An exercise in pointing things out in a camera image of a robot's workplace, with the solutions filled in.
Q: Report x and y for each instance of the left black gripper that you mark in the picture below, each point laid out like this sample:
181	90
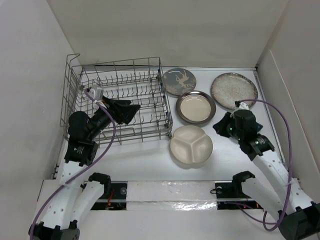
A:
123	112

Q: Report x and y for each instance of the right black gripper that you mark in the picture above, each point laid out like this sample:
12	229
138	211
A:
219	127

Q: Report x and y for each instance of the cream plate with metallic rim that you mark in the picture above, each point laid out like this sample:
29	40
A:
195	107

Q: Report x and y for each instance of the cream three-section divided plate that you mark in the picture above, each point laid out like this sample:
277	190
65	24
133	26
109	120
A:
190	145

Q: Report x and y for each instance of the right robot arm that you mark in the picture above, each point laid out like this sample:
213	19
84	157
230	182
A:
295	214

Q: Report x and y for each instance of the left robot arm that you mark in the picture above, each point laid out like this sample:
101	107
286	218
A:
68	206

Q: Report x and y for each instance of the dark blue plate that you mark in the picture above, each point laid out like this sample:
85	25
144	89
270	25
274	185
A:
258	127

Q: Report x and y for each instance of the speckled beige round plate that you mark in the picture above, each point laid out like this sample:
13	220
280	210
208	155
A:
230	87

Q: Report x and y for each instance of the grey plate with deer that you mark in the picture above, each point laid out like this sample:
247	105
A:
178	81

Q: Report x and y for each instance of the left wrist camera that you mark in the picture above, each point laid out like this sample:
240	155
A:
96	92

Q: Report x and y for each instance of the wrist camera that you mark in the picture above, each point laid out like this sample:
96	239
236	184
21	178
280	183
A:
96	92
241	105

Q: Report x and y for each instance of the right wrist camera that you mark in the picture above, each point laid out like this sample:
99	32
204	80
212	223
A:
241	105

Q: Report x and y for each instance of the grey wire dish rack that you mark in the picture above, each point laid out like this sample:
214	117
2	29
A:
138	80

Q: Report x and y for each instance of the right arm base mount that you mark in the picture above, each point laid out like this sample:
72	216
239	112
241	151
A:
229	194

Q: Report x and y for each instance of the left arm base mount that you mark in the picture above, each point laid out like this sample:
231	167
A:
114	196

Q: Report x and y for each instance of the metal rail bar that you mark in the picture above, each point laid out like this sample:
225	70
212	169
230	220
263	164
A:
176	199

